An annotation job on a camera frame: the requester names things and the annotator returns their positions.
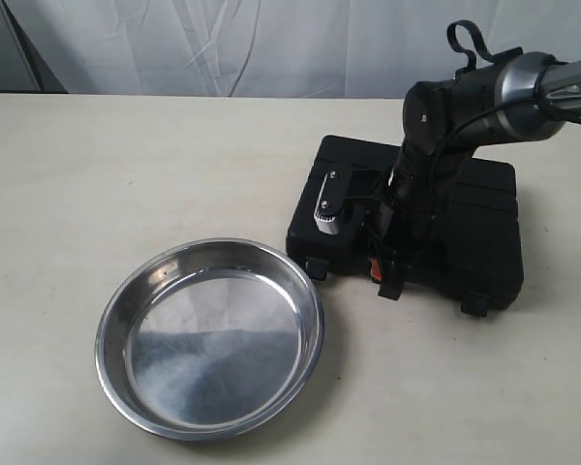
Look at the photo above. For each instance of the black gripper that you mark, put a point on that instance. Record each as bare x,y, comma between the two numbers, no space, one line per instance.
395,193

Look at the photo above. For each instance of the black plastic tool case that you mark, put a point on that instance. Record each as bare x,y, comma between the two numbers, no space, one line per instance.
475,255

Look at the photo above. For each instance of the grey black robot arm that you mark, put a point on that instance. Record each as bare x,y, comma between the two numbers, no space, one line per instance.
521,96

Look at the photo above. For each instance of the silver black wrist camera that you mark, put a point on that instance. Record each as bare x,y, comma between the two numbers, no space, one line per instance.
333,210

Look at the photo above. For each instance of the round stainless steel tray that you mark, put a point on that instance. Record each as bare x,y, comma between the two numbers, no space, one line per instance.
209,340

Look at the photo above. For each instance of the white backdrop cloth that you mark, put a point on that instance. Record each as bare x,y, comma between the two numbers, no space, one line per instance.
301,49

